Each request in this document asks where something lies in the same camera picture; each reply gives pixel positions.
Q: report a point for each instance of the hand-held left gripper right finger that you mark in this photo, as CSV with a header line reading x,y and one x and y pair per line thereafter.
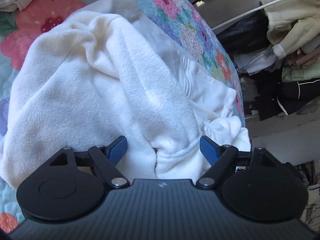
x,y
208,150

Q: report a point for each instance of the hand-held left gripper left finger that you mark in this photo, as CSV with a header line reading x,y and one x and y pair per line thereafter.
x,y
117,150

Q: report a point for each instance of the white fleece zip jacket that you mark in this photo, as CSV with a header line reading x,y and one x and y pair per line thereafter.
x,y
100,92

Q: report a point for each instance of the white clothes rack pole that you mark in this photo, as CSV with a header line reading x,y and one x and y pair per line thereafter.
x,y
250,10

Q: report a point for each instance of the black jacket with white piping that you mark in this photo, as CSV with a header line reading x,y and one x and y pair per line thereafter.
x,y
300,95

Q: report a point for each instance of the pale green cloth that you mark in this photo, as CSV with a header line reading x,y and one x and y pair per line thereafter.
x,y
300,72

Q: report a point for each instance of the floral quilt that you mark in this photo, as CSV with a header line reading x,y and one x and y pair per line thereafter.
x,y
50,17

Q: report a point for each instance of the cream fleece hanging jacket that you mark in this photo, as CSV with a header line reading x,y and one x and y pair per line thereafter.
x,y
295,22

